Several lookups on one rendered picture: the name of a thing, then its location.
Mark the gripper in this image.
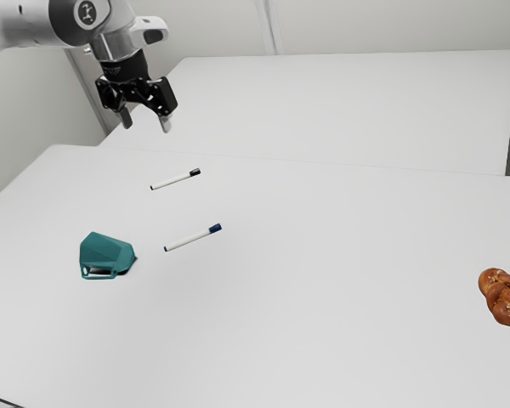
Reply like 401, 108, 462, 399
94, 49, 179, 134

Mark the teal faceted mug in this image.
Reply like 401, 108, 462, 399
79, 231, 136, 281

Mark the white marker with black cap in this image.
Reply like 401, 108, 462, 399
149, 168, 202, 191

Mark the white marker with blue cap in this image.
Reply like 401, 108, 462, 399
162, 223, 223, 252

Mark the brown braided pretzel bread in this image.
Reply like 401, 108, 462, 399
478, 267, 510, 327

